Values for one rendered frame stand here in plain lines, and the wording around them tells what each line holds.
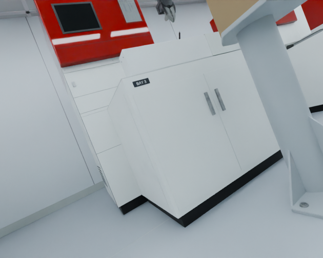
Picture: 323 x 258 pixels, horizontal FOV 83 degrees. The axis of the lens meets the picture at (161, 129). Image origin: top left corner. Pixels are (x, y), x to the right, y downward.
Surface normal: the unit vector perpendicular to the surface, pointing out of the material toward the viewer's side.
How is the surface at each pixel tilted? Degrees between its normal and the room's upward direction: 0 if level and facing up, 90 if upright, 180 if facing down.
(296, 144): 90
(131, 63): 90
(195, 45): 90
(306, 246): 0
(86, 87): 90
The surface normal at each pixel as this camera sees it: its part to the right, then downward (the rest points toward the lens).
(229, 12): -0.83, 0.34
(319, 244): -0.37, -0.93
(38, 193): 0.39, -0.14
